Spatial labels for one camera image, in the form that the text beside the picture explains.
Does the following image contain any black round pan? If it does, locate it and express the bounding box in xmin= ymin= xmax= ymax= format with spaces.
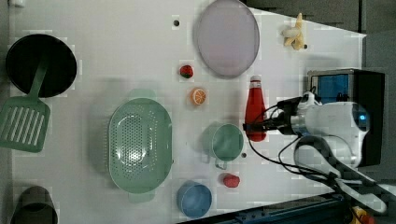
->
xmin=5 ymin=33 xmax=78 ymax=99

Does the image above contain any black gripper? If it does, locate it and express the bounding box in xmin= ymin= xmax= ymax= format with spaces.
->
xmin=243 ymin=97 xmax=302 ymax=135

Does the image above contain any red ketchup bottle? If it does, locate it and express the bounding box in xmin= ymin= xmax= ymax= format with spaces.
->
xmin=245 ymin=76 xmax=266 ymax=142

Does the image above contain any small red toy fruit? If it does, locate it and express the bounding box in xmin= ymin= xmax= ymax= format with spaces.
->
xmin=179 ymin=65 xmax=193 ymax=78

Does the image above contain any red toy strawberry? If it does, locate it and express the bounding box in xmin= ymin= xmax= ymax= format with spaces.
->
xmin=222 ymin=174 xmax=240 ymax=189

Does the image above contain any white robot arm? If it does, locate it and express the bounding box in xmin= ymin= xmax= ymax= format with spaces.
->
xmin=243 ymin=91 xmax=395 ymax=216

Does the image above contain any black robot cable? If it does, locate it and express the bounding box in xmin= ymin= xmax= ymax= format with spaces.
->
xmin=247 ymin=104 xmax=347 ymax=188

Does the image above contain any green slotted spatula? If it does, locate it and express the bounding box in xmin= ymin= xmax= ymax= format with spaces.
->
xmin=0 ymin=55 xmax=50 ymax=153

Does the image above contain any blue cup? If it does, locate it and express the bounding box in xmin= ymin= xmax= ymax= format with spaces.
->
xmin=177 ymin=180 xmax=212 ymax=218

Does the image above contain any grey round plate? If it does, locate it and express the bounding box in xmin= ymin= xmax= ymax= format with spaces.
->
xmin=196 ymin=0 xmax=260 ymax=78

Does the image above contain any dark grey cylinder cup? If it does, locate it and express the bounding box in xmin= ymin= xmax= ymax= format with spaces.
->
xmin=10 ymin=186 xmax=58 ymax=224

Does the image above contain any black toaster oven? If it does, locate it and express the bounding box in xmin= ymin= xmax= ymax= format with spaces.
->
xmin=305 ymin=68 xmax=385 ymax=167

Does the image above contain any green metal mug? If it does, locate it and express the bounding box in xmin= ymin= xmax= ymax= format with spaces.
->
xmin=202 ymin=122 xmax=244 ymax=170

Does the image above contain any orange slice toy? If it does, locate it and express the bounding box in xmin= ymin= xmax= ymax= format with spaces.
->
xmin=190 ymin=88 xmax=206 ymax=105

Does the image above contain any green plastic strainer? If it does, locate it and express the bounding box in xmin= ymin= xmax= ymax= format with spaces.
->
xmin=107 ymin=89 xmax=173 ymax=203

